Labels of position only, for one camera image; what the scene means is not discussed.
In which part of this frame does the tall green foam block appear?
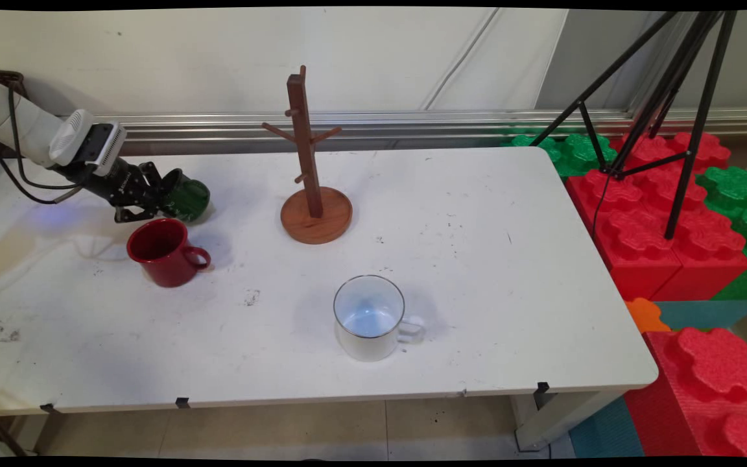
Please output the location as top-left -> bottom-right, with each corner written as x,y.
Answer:
696,165 -> 747,301

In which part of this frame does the thin black tripod cable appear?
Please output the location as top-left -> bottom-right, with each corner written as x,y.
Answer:
591,170 -> 611,242

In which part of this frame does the green mug with white lettering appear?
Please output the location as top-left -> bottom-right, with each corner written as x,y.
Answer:
163,169 -> 211,224

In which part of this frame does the teal foam block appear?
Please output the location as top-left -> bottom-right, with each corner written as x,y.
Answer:
568,396 -> 646,459

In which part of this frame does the flat green foam block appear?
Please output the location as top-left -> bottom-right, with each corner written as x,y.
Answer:
508,132 -> 618,178

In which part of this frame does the white wall cable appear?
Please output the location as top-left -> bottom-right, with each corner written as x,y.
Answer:
421,8 -> 501,111

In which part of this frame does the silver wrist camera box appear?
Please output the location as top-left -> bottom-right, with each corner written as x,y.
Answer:
86,121 -> 127,177

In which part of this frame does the aluminium wall rail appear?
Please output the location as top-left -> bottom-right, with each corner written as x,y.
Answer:
56,107 -> 747,156

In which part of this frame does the wooden mug tree stand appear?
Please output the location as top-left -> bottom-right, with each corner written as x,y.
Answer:
261,65 -> 353,245

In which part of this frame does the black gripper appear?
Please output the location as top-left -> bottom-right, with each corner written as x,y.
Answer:
71,162 -> 184,225

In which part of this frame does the large red foam block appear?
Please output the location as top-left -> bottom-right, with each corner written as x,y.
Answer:
564,130 -> 747,303

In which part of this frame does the teal foam mat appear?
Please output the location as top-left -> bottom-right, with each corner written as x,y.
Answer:
654,299 -> 747,332

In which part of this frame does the black camera tripod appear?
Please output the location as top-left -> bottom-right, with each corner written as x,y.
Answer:
529,10 -> 739,241

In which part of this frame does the white enamel mug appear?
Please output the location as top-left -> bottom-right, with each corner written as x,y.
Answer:
333,275 -> 427,363

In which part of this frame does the white table leg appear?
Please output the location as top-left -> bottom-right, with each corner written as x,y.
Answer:
510,389 -> 627,452

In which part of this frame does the orange foam piece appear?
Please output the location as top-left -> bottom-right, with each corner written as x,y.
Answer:
624,297 -> 672,335

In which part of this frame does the red ceramic mug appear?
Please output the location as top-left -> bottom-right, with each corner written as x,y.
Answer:
126,218 -> 211,288

